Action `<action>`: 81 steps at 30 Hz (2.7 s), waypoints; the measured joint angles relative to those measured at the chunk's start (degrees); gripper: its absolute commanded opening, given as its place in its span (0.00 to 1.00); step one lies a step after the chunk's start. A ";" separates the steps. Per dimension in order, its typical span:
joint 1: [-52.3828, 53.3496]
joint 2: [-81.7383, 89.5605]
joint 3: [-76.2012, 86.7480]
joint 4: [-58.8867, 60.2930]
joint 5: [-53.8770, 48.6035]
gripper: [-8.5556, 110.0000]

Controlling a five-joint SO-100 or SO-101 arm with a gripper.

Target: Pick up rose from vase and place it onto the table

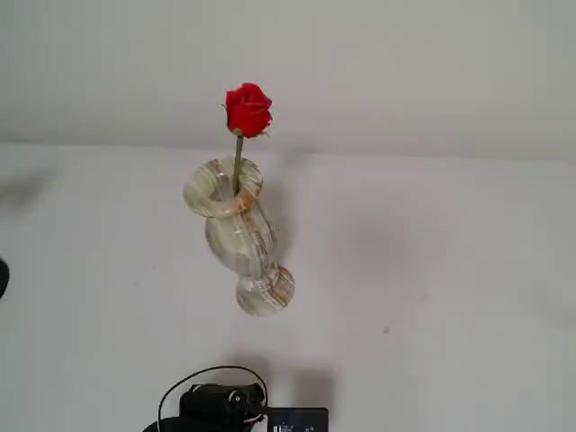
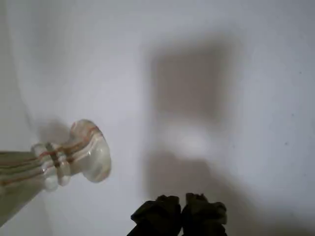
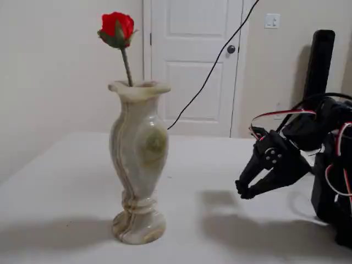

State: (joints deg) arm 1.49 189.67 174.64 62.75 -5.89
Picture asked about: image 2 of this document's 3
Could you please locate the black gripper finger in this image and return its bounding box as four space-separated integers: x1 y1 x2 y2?
129 195 182 236
181 192 227 236

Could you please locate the striped onyx stone vase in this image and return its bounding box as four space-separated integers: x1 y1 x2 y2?
0 119 113 224

